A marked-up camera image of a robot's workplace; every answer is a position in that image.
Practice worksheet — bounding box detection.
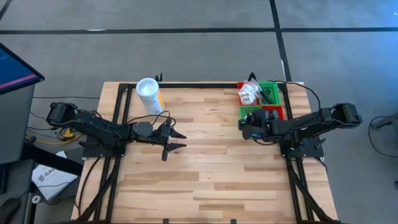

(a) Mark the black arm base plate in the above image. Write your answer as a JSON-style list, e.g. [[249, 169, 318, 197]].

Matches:
[[279, 133, 325, 159], [81, 133, 127, 159]]

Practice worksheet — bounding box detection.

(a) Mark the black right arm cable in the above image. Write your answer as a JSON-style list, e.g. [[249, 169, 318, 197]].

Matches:
[[272, 80, 322, 116]]

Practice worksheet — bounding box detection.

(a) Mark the black floor cable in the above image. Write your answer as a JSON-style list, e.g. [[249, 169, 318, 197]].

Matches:
[[368, 116, 398, 159]]

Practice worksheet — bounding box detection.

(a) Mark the green plastic mesh basket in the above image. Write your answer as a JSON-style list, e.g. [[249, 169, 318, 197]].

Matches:
[[238, 105, 262, 121], [257, 81, 282, 106]]

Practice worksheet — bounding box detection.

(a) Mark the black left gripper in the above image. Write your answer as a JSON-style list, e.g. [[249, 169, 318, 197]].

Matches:
[[151, 118, 187, 162]]

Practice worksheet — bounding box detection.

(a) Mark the yellow floor cable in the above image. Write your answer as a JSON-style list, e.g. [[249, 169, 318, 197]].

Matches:
[[25, 127, 85, 146]]

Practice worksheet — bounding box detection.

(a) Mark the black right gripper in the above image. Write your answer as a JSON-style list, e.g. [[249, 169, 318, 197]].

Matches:
[[238, 108, 280, 141]]

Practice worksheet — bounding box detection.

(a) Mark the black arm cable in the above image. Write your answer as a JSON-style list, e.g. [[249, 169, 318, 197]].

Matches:
[[272, 80, 322, 116], [93, 110, 177, 131]]

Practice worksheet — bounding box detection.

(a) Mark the black comb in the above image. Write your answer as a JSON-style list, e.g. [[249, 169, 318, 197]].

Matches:
[[259, 86, 276, 105]]

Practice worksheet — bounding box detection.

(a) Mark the large blue-screen monitor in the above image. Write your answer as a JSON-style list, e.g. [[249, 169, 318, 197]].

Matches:
[[0, 42, 45, 95]]

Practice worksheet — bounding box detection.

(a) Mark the white printed booklet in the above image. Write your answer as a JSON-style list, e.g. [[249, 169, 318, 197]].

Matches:
[[31, 151, 78, 202]]

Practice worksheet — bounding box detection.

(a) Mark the white wipes canister orange label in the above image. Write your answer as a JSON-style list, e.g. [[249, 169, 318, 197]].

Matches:
[[136, 77, 166, 115]]

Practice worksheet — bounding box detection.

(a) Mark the grey stand leg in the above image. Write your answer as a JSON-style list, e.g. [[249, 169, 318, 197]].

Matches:
[[371, 111, 398, 131]]

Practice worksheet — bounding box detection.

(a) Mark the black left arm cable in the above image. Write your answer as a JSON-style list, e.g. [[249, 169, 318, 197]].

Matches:
[[93, 110, 177, 131]]

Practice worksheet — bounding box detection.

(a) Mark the black aluminium table frame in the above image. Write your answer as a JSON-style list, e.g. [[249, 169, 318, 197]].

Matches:
[[74, 82, 338, 224]]

